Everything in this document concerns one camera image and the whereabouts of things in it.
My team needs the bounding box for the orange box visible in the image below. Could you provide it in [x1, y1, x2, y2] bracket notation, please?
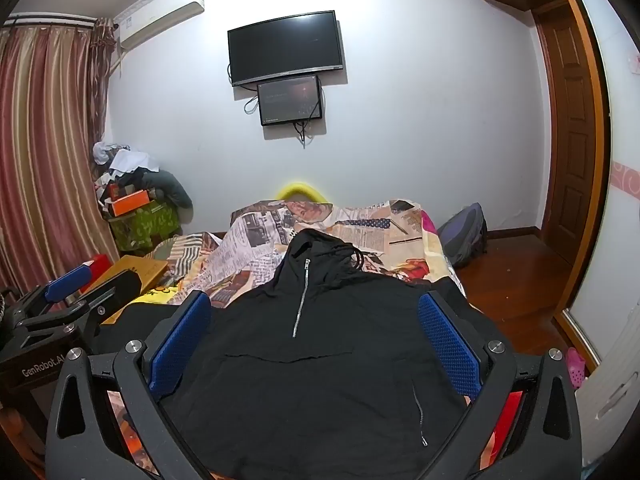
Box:
[108, 190, 150, 218]

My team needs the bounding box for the wall mounted black television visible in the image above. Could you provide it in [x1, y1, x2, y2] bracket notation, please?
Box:
[228, 10, 344, 86]

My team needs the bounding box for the grey purple backpack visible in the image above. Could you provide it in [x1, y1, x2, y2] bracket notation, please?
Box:
[437, 203, 488, 269]

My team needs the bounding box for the red tissue box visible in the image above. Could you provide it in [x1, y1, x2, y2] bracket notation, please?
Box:
[80, 254, 112, 292]

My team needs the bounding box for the white drawer cabinet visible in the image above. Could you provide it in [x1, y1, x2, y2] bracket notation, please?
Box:
[576, 307, 640, 467]

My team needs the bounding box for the pink croc slipper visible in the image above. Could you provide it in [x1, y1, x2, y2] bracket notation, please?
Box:
[565, 348, 587, 390]

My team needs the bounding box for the newspaper print bed blanket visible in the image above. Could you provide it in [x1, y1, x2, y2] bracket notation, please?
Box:
[106, 197, 526, 480]

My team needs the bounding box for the white wall air conditioner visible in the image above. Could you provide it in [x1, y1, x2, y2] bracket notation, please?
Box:
[115, 0, 205, 51]

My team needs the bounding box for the pile of clothes and papers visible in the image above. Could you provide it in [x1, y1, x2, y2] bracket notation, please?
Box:
[92, 141, 193, 209]

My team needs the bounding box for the striped red curtain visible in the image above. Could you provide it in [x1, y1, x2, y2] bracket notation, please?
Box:
[1, 18, 117, 292]

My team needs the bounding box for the small black wall monitor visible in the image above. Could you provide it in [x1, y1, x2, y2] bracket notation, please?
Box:
[257, 75, 323, 127]

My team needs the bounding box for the black zip hoodie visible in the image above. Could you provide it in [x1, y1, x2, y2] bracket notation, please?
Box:
[92, 227, 511, 480]

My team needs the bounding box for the green patterned storage box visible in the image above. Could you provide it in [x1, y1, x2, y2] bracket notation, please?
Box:
[107, 200, 181, 254]

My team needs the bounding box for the yellow garment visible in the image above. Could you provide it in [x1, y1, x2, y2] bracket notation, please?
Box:
[130, 286, 179, 304]

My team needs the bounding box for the brown wooden door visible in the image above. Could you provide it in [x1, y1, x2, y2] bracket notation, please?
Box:
[534, 0, 608, 312]

